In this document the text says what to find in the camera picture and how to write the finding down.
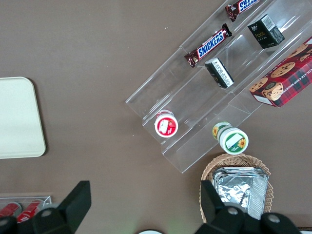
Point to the small black carton box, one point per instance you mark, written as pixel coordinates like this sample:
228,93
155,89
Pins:
219,73
265,33

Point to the white round object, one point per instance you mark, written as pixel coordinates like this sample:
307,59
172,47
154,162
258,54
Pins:
152,232

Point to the silver foil wrapped pack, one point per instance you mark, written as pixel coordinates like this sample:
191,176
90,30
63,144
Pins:
240,170
241,195

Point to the red drink can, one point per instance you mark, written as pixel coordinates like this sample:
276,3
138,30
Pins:
30,210
9,209

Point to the clear acrylic tiered display shelf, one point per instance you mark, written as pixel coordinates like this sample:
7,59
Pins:
195,102

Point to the clear acrylic can holder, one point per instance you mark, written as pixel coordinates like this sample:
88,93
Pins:
46,201

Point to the red strawberry yogurt cup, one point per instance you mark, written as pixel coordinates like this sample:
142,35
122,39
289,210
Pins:
165,125

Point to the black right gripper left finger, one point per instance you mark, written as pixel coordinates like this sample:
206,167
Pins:
70,209

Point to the woven wicker basket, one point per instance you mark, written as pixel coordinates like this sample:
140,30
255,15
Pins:
234,161

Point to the green sunflower yogurt cup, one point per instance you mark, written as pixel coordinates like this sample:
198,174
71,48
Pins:
232,141

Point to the Snickers chocolate bar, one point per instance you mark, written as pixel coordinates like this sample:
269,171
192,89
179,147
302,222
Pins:
240,7
210,45

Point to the cream plastic tray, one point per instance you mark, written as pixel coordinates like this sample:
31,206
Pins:
19,117

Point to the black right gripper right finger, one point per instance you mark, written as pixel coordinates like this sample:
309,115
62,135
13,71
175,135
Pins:
214,207

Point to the red tartan cookie box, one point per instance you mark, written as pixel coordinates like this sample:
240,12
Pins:
285,80

